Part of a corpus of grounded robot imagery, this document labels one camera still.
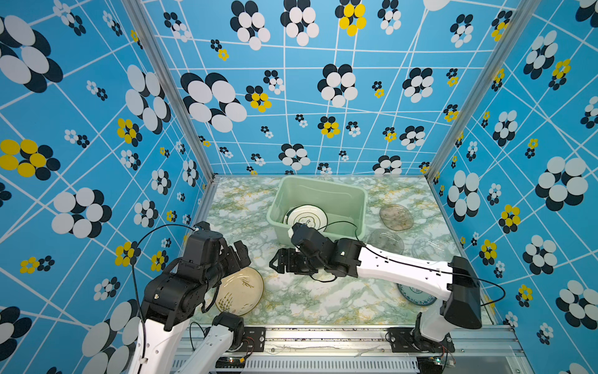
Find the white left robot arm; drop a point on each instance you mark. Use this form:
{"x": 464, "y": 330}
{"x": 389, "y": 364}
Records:
{"x": 170, "y": 301}

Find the white black-rimmed flower plate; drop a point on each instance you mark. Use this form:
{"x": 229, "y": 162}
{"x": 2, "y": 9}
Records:
{"x": 310, "y": 215}

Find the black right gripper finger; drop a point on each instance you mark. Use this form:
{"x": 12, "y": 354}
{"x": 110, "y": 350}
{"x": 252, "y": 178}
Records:
{"x": 282, "y": 256}
{"x": 283, "y": 268}

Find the grey clear glass plate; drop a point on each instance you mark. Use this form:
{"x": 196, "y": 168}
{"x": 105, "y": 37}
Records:
{"x": 386, "y": 240}

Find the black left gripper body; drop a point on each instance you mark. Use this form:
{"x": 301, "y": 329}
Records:
{"x": 216, "y": 273}

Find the aluminium corner post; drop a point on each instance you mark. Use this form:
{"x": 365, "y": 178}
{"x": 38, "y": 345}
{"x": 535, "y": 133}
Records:
{"x": 141, "y": 24}
{"x": 520, "y": 20}

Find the aluminium corner post right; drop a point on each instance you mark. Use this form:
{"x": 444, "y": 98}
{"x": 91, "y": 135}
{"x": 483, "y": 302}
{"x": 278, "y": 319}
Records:
{"x": 520, "y": 20}

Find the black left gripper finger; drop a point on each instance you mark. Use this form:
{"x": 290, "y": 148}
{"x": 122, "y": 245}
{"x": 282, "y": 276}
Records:
{"x": 242, "y": 252}
{"x": 228, "y": 266}

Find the beige bamboo print plate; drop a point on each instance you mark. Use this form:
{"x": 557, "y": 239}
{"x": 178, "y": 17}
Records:
{"x": 241, "y": 292}

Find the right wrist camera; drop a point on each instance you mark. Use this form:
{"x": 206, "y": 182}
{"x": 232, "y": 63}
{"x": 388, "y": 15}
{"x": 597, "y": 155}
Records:
{"x": 308, "y": 236}

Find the mint green plastic bin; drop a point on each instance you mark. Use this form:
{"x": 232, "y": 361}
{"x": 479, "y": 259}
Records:
{"x": 345, "y": 205}

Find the aluminium corner post left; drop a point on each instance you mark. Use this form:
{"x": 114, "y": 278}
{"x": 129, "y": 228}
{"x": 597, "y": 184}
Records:
{"x": 141, "y": 24}

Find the clear colourless glass plate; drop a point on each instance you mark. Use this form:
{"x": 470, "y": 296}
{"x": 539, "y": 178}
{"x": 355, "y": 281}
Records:
{"x": 425, "y": 249}

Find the brownish clear glass plate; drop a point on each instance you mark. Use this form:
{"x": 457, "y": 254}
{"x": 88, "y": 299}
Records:
{"x": 396, "y": 217}

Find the blue patterned plate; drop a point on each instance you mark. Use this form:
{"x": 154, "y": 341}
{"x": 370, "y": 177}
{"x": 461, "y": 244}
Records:
{"x": 416, "y": 296}

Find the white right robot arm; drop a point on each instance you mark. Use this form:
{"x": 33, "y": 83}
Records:
{"x": 457, "y": 291}

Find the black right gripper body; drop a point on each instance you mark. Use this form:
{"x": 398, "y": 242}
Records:
{"x": 305, "y": 266}

